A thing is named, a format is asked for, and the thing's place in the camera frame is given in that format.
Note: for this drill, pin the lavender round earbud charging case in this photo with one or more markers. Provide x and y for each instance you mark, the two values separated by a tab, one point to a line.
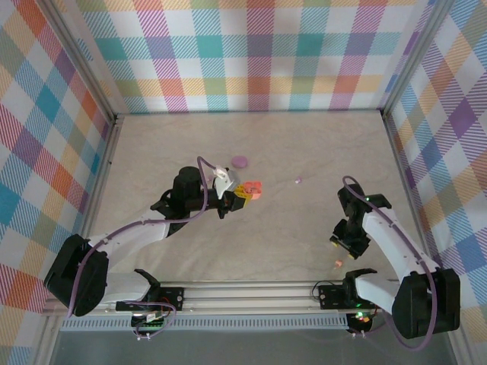
239	161

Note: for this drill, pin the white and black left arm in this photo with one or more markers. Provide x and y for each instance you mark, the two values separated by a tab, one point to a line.
129	232

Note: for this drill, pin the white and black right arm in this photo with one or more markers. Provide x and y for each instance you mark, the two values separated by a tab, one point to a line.
395	243

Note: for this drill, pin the small orange object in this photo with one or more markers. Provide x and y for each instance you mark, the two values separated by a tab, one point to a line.
337	263

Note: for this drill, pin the controller board with lit LEDs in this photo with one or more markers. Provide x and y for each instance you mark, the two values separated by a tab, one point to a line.
359	317

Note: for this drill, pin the green controller circuit board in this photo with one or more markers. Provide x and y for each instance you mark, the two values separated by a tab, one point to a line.
150	325

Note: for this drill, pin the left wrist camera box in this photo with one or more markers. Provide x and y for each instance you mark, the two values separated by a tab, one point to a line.
228	178

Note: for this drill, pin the aluminium table edge rail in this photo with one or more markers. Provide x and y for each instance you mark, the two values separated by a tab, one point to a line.
106	159
400	159

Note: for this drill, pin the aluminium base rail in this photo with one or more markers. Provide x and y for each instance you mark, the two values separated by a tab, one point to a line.
247	296

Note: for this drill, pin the aluminium frame post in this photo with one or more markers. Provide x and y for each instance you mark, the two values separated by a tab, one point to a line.
87	57
412	57

